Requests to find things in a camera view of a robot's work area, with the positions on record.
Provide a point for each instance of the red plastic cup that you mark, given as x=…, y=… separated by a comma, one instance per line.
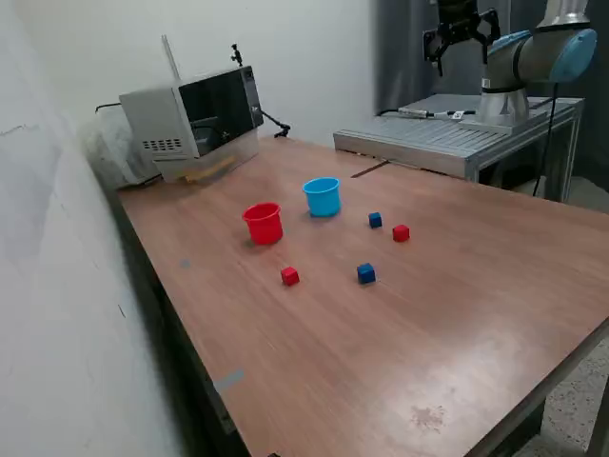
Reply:
x=264, y=228

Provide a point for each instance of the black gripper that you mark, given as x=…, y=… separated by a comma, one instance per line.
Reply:
x=457, y=16

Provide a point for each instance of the small blue cube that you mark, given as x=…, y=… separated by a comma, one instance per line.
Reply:
x=375, y=220

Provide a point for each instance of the dark flat strip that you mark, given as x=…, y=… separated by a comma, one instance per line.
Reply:
x=368, y=170

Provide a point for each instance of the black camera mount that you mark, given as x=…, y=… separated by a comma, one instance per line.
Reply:
x=236, y=54

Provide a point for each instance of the large blue cube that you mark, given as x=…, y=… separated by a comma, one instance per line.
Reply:
x=366, y=274

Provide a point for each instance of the white thin rod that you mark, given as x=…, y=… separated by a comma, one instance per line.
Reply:
x=170, y=57

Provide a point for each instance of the silver microwave oven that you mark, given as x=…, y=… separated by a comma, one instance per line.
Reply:
x=157, y=119

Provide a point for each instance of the grey plastic bag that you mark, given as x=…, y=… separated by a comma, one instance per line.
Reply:
x=107, y=147

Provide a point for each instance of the red cube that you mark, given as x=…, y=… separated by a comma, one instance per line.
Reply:
x=401, y=233
x=289, y=276

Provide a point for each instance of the aluminium robot base table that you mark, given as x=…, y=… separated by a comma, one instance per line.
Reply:
x=452, y=138

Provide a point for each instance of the blue plastic cup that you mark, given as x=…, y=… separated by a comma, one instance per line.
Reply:
x=323, y=202

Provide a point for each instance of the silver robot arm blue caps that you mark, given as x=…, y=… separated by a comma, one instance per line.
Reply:
x=523, y=52

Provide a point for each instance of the clear box with wooden sticks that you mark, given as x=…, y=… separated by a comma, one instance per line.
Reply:
x=209, y=169

